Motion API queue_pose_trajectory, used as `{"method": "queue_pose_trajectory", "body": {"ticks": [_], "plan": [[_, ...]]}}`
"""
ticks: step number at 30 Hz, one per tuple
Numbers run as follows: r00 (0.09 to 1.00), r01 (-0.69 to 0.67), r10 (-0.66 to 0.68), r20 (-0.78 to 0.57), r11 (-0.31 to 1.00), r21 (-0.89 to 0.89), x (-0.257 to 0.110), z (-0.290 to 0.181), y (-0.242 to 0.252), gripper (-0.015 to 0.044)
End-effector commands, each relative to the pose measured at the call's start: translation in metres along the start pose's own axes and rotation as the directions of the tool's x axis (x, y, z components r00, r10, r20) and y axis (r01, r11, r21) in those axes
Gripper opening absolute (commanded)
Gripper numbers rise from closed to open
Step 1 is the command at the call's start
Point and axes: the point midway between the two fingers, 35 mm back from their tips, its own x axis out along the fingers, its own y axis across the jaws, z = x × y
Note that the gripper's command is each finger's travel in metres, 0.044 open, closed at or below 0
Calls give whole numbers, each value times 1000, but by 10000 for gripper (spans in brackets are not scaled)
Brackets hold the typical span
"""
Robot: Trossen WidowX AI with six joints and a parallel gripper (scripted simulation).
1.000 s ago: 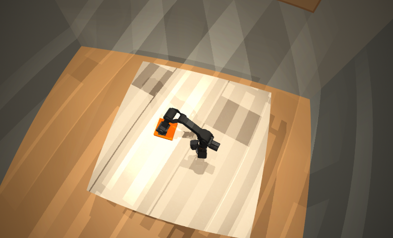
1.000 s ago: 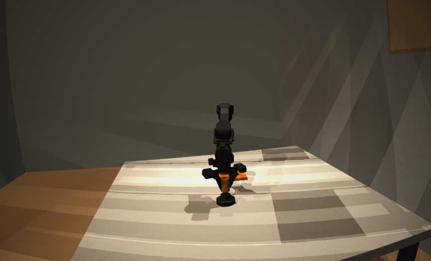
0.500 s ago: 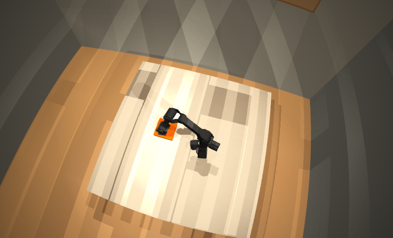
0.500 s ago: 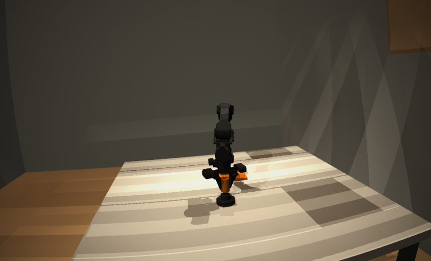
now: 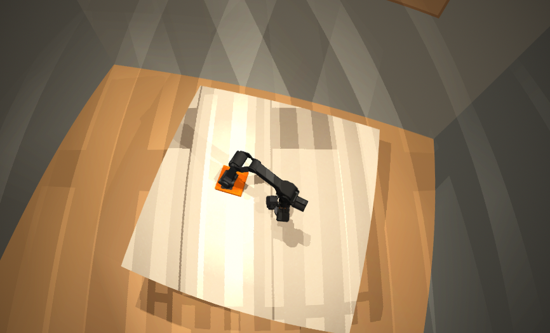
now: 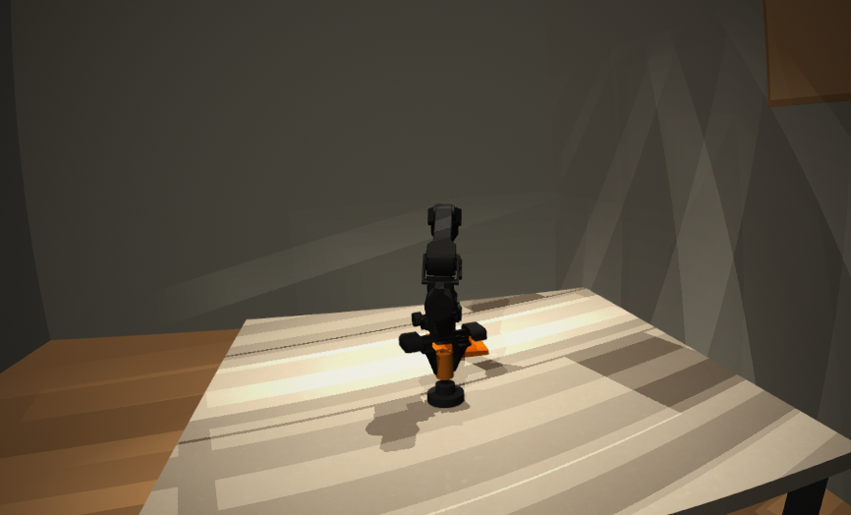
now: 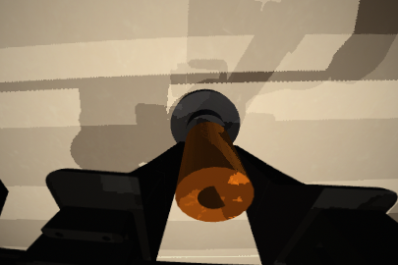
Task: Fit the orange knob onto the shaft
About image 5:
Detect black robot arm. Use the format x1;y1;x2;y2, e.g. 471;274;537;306
218;151;309;212

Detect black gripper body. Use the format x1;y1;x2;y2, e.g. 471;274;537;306
276;200;290;222

